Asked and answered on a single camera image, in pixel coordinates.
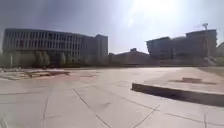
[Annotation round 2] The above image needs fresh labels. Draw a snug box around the raised paved platform with kerb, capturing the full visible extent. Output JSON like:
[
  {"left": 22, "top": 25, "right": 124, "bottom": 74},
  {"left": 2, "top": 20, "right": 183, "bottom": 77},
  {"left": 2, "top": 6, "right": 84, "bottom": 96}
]
[{"left": 131, "top": 66, "right": 224, "bottom": 108}]

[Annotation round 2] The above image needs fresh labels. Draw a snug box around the low raised planter bed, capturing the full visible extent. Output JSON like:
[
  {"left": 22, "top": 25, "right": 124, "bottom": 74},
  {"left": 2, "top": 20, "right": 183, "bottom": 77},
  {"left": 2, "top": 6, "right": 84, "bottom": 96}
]
[{"left": 0, "top": 68, "right": 72, "bottom": 81}]

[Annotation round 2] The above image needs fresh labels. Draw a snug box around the low dark building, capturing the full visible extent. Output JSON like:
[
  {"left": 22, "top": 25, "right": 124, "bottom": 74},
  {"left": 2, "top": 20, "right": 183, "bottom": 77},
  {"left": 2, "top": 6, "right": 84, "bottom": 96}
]
[{"left": 108, "top": 47, "right": 151, "bottom": 66}]

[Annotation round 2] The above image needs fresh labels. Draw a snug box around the grey paved plaza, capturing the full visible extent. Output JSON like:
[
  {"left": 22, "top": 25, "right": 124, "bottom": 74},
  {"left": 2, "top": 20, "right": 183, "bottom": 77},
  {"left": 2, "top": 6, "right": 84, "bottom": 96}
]
[{"left": 0, "top": 66, "right": 224, "bottom": 128}]

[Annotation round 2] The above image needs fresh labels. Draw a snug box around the grass area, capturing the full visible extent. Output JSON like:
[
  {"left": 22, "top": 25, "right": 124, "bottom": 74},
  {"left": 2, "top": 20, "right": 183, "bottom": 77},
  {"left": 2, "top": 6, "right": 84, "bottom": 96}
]
[{"left": 197, "top": 66, "right": 224, "bottom": 78}]

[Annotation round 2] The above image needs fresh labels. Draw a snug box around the dark unfinished building block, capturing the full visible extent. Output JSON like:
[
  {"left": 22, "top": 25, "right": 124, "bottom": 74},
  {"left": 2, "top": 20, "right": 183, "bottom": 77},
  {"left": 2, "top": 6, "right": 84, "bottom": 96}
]
[{"left": 145, "top": 28, "right": 218, "bottom": 61}]

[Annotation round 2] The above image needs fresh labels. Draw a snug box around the row of trees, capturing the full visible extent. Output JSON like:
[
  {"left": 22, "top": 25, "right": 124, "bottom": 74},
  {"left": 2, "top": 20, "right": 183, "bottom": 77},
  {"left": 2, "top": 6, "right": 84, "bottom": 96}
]
[{"left": 0, "top": 49, "right": 109, "bottom": 69}]

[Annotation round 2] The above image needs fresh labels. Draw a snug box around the dark flat slab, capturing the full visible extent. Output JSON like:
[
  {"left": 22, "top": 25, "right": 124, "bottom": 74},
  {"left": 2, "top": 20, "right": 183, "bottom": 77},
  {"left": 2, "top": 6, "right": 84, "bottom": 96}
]
[{"left": 181, "top": 77, "right": 203, "bottom": 84}]

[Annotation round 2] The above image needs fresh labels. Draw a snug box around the clump of trees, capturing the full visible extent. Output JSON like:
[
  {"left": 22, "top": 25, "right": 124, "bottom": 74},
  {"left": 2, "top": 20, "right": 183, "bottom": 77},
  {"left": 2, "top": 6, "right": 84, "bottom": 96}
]
[{"left": 215, "top": 41, "right": 224, "bottom": 58}]

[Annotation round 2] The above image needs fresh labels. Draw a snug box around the large grey gridded building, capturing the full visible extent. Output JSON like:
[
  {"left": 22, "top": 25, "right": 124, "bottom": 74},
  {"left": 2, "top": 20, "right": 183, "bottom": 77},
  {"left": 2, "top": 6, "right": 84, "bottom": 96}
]
[{"left": 1, "top": 28, "right": 109, "bottom": 66}]

